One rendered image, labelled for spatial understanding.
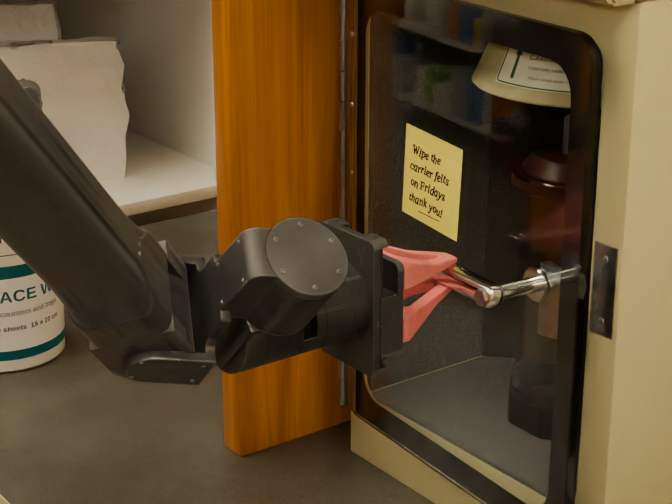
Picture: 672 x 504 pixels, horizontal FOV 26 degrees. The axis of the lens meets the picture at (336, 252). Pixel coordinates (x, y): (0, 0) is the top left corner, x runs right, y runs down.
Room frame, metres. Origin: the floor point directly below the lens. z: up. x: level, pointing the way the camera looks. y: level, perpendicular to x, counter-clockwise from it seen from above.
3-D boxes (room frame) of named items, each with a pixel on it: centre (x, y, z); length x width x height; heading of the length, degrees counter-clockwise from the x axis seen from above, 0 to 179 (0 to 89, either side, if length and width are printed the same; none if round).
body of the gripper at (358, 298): (0.95, 0.01, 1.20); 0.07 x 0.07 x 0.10; 37
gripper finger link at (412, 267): (1.00, -0.05, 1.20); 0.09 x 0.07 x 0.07; 127
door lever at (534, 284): (1.01, -0.11, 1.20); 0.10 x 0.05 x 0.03; 32
